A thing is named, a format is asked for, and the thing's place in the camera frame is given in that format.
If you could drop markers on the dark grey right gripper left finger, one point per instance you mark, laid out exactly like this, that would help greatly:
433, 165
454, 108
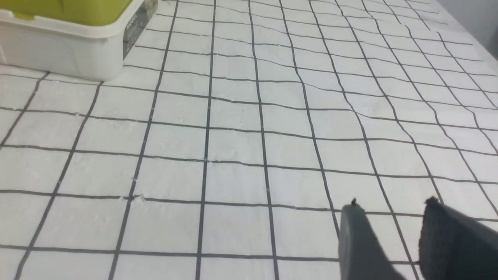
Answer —
360, 255

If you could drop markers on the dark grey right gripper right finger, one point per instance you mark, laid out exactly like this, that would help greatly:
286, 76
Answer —
453, 246

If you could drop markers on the white box with green lid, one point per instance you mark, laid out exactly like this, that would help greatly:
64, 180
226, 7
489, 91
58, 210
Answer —
87, 39

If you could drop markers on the white grid-pattern tablecloth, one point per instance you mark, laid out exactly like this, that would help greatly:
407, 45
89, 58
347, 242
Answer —
219, 139

